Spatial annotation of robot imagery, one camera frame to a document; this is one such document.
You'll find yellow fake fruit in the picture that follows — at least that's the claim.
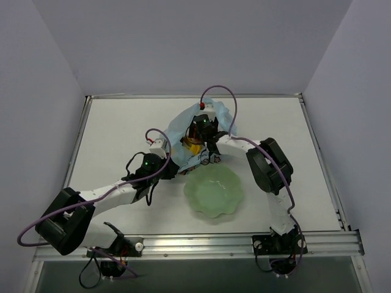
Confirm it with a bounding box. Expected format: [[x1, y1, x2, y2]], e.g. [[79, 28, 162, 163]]
[[182, 137, 204, 156]]

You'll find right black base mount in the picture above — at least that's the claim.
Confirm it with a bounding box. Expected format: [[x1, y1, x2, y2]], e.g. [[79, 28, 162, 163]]
[[252, 230, 308, 256]]

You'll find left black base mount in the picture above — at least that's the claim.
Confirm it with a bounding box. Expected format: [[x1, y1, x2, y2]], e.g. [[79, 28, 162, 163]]
[[93, 236, 144, 258]]

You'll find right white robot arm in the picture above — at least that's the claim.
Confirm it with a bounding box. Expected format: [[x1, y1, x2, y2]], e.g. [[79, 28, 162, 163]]
[[189, 114, 298, 252]]

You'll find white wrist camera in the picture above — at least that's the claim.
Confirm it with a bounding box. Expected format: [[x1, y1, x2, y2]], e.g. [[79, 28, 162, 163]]
[[198, 103, 216, 120], [148, 138, 167, 159]]

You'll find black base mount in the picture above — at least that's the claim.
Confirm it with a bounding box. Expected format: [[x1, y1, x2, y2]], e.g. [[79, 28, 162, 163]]
[[252, 230, 308, 256], [93, 236, 144, 258]]

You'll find aluminium front rail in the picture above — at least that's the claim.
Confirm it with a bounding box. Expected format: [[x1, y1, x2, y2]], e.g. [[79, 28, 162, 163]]
[[32, 230, 365, 262]]

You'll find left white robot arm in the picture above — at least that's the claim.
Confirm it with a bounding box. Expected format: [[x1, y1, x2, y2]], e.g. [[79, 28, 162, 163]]
[[35, 153, 179, 256]]

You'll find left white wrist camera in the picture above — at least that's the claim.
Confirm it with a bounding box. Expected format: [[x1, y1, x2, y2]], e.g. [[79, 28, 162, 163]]
[[148, 138, 167, 159]]

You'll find green scalloped bowl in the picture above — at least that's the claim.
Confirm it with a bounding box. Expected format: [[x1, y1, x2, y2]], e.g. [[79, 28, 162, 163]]
[[183, 164, 244, 219]]

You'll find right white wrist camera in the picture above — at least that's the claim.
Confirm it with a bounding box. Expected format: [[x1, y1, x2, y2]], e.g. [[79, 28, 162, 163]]
[[198, 103, 216, 120]]

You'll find light blue plastic bag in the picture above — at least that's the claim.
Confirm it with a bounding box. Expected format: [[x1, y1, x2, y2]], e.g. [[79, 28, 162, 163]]
[[164, 97, 237, 172]]

